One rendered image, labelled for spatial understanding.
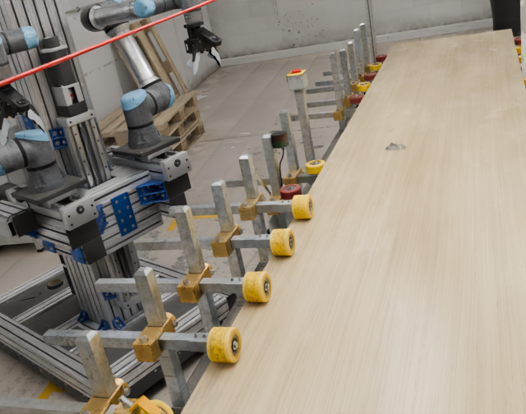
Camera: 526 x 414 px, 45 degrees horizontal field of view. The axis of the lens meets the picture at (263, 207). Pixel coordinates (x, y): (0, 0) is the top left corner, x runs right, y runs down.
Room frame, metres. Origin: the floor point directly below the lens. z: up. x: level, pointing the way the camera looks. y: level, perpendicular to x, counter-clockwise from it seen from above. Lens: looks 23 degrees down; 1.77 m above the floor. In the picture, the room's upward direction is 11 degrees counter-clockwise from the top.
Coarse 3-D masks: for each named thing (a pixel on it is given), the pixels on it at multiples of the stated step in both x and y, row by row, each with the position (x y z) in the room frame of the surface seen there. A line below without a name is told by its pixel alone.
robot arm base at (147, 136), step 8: (152, 120) 2.73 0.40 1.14; (128, 128) 2.71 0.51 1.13; (136, 128) 2.68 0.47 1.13; (144, 128) 2.69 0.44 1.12; (152, 128) 2.71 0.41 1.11; (128, 136) 2.72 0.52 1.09; (136, 136) 2.68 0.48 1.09; (144, 136) 2.68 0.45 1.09; (152, 136) 2.69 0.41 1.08; (160, 136) 2.73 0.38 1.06; (128, 144) 2.71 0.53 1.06; (136, 144) 2.67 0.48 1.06; (144, 144) 2.67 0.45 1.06; (152, 144) 2.68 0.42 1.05
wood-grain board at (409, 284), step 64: (384, 64) 4.01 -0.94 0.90; (448, 64) 3.66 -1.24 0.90; (512, 64) 3.36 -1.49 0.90; (384, 128) 2.70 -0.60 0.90; (448, 128) 2.52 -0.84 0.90; (512, 128) 2.37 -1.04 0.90; (320, 192) 2.11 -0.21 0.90; (384, 192) 1.99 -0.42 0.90; (448, 192) 1.89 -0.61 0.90; (512, 192) 1.79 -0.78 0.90; (320, 256) 1.63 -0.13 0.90; (384, 256) 1.55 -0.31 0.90; (448, 256) 1.48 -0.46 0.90; (512, 256) 1.42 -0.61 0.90; (256, 320) 1.36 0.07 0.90; (320, 320) 1.30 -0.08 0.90; (384, 320) 1.25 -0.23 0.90; (448, 320) 1.20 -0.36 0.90; (512, 320) 1.15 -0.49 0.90; (256, 384) 1.11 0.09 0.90; (320, 384) 1.07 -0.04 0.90; (384, 384) 1.03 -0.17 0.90; (448, 384) 0.99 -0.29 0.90; (512, 384) 0.96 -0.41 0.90
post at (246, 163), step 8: (240, 160) 2.01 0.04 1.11; (248, 160) 2.00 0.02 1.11; (248, 168) 2.00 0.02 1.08; (248, 176) 2.01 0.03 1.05; (248, 184) 2.01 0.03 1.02; (256, 184) 2.03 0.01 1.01; (248, 192) 2.01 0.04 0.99; (256, 192) 2.02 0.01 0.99; (256, 224) 2.01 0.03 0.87; (264, 224) 2.02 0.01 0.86; (256, 232) 2.01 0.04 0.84; (264, 232) 2.01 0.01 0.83; (264, 248) 2.01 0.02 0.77; (264, 256) 2.01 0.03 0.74
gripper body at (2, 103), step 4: (8, 84) 2.06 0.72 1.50; (0, 88) 2.06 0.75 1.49; (0, 100) 2.06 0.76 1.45; (4, 100) 2.04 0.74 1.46; (0, 104) 2.03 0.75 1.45; (4, 104) 2.02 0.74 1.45; (8, 104) 2.02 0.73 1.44; (0, 108) 2.05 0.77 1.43; (8, 108) 2.02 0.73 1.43; (12, 108) 2.03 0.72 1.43; (8, 112) 2.02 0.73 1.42; (12, 112) 2.03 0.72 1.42; (16, 112) 2.04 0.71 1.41; (24, 112) 2.05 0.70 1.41; (12, 116) 2.02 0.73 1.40
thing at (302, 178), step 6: (300, 174) 2.45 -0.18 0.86; (306, 174) 2.43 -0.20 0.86; (312, 174) 2.42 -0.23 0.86; (318, 174) 2.40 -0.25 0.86; (228, 180) 2.55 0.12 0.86; (234, 180) 2.54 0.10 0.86; (240, 180) 2.52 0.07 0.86; (264, 180) 2.48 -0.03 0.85; (282, 180) 2.45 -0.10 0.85; (300, 180) 2.42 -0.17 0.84; (306, 180) 2.41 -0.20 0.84; (312, 180) 2.40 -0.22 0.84; (228, 186) 2.54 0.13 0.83; (234, 186) 2.53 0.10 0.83
